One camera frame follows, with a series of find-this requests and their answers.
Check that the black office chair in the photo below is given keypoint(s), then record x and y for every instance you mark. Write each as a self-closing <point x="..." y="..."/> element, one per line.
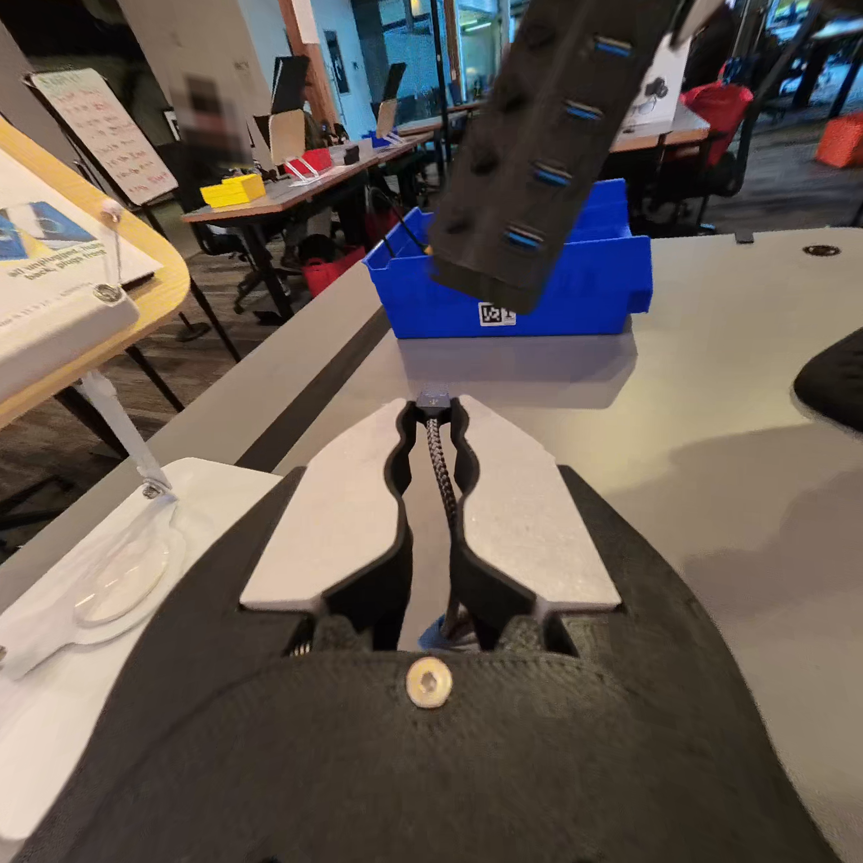
<point x="714" y="175"/>

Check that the blue plastic bin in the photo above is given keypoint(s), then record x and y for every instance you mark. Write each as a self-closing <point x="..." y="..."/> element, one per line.
<point x="586" y="290"/>

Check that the grey office desk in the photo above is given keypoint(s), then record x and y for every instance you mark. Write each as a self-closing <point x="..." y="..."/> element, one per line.
<point x="270" y="202"/>

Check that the grey wood-edged desk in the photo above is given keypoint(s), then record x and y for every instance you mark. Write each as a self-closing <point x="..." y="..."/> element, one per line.
<point x="681" y="131"/>

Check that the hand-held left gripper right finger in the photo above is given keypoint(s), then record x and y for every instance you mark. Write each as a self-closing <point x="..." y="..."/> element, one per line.
<point x="532" y="532"/>

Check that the small red tray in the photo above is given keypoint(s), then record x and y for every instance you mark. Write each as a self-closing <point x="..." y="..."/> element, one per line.
<point x="317" y="160"/>

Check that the red floor bin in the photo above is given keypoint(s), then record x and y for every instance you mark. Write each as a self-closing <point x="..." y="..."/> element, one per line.
<point x="330" y="273"/>

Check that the beige document stand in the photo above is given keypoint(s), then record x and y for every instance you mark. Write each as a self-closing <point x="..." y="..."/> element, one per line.
<point x="385" y="118"/>
<point x="286" y="138"/>

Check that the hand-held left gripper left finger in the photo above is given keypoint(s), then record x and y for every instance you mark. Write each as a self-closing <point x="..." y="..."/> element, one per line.
<point x="323" y="526"/>

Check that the black document stand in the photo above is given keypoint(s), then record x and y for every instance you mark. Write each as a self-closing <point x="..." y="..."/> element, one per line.
<point x="290" y="84"/>

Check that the yellow plastic bin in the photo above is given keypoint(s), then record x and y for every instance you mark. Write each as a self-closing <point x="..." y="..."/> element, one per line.
<point x="232" y="191"/>

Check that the black seven-port usb hub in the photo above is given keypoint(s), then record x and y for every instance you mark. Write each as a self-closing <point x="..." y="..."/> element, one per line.
<point x="526" y="168"/>

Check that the black pole with round top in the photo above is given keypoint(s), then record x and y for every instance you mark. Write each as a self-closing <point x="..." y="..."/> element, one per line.
<point x="439" y="87"/>

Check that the paper notice on column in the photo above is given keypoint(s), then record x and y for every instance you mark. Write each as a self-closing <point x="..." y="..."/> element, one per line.
<point x="305" y="20"/>

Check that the black textured cushion pad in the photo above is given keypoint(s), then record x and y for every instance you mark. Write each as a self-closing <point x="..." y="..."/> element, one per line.
<point x="836" y="384"/>

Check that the red fabric bag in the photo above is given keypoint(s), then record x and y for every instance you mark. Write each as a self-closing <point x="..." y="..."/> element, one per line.
<point x="718" y="111"/>

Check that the small black box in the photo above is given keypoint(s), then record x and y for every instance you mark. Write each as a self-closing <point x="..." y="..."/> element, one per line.
<point x="350" y="155"/>

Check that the wooden column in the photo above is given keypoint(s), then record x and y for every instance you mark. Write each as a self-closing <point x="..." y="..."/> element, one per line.
<point x="313" y="81"/>

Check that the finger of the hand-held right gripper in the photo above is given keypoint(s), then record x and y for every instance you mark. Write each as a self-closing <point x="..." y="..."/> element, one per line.
<point x="694" y="20"/>

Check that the whiteboard with red underlines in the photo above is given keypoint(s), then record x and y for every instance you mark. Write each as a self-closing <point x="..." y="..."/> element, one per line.
<point x="101" y="135"/>

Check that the black bag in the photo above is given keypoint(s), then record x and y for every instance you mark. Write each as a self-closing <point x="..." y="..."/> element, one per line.
<point x="317" y="246"/>

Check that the black whiteboard stand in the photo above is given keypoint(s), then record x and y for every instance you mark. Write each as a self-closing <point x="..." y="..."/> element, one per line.
<point x="195" y="290"/>

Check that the white printed carton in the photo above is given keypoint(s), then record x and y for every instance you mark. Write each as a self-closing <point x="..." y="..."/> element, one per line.
<point x="657" y="87"/>

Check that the orange fabric bin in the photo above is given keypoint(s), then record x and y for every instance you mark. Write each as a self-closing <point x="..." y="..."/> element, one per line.
<point x="843" y="141"/>

